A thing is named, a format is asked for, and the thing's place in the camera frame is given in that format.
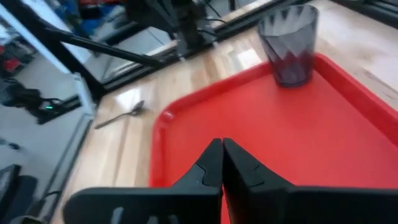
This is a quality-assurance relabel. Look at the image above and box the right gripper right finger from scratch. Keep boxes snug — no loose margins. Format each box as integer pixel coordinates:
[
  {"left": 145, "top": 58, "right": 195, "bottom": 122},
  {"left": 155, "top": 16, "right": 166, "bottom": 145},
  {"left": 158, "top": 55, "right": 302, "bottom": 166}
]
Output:
[{"left": 223, "top": 138, "right": 398, "bottom": 224}]

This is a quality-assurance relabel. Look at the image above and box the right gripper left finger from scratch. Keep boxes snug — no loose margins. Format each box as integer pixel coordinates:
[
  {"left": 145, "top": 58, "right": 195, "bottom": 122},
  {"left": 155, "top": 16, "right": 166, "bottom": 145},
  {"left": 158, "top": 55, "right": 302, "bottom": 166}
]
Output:
[{"left": 63, "top": 139, "right": 224, "bottom": 224}]

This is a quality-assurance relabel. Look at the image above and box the transparent grey faceted cup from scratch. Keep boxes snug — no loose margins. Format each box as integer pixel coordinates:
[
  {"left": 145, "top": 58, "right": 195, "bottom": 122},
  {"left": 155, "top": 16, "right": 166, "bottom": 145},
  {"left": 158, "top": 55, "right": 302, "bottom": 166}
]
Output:
[{"left": 257, "top": 4, "right": 320, "bottom": 88}]

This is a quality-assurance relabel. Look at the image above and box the red plastic tray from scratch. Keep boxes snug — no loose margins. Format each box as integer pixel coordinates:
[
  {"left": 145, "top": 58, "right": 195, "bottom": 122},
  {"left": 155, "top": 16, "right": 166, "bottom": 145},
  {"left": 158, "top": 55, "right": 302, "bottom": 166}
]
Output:
[{"left": 148, "top": 52, "right": 398, "bottom": 224}]

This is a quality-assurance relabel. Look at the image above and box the dark metal spoon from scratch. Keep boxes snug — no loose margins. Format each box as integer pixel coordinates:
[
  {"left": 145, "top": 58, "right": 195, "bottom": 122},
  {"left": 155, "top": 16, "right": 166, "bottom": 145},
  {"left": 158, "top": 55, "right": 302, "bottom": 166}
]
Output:
[{"left": 94, "top": 100, "right": 146, "bottom": 130}]

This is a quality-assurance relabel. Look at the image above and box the black office chair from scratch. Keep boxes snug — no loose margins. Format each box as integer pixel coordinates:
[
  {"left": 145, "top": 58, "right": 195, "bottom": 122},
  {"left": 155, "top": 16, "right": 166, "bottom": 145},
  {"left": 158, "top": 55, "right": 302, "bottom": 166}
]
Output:
[{"left": 0, "top": 164, "right": 39, "bottom": 224}]

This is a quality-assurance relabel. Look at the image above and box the black box with green light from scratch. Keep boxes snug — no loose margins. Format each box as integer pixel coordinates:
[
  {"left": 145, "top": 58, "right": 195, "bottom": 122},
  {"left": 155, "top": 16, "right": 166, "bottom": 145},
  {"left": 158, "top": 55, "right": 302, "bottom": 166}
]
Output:
[{"left": 0, "top": 79, "right": 83, "bottom": 125}]

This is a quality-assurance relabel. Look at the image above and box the red blurry object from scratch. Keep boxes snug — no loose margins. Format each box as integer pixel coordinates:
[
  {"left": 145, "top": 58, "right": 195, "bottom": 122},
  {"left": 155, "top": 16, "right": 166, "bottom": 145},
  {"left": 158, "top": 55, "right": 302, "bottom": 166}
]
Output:
[{"left": 2, "top": 57, "right": 23, "bottom": 74}]

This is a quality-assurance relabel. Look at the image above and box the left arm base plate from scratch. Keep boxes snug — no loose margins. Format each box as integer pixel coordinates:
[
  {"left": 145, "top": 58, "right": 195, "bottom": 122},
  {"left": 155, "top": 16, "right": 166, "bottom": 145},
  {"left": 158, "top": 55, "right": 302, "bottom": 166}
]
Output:
[{"left": 175, "top": 39, "right": 220, "bottom": 59}]

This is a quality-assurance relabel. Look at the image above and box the black aluminium table frame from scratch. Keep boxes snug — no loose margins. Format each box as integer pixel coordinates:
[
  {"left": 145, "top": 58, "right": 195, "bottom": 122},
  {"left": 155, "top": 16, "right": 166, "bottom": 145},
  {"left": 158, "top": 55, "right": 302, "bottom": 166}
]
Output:
[{"left": 0, "top": 0, "right": 398, "bottom": 103}]

